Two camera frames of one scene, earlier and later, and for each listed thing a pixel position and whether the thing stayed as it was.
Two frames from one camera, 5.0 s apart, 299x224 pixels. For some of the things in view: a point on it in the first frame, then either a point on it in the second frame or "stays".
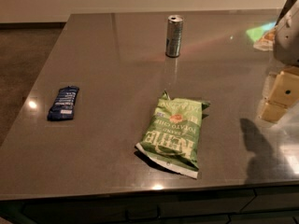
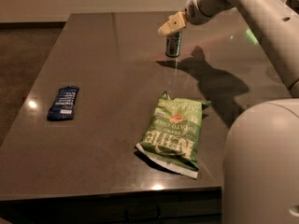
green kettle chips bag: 171,134 stays
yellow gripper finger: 282,92 → 202,6
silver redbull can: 174,35 stays
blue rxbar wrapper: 63,106 stays
